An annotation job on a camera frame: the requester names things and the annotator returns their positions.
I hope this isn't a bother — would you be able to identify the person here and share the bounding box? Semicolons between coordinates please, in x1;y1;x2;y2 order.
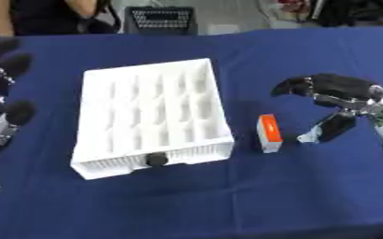
0;0;120;37

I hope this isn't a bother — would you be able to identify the white compartment drawer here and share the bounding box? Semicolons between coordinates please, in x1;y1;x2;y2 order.
68;57;236;181

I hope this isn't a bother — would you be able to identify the black bag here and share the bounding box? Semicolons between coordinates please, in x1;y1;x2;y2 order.
314;0;383;28

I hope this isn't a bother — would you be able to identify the black drawer handle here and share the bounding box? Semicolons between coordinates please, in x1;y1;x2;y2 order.
144;152;171;168

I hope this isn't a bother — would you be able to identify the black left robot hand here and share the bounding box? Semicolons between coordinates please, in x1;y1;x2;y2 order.
0;20;40;162

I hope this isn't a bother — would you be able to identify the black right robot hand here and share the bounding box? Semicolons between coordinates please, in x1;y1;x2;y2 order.
270;73;383;145

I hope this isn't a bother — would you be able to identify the black perforated chair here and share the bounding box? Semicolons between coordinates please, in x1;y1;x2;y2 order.
122;6;200;35

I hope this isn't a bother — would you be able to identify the orange and white box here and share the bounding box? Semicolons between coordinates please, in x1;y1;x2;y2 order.
255;113;285;154

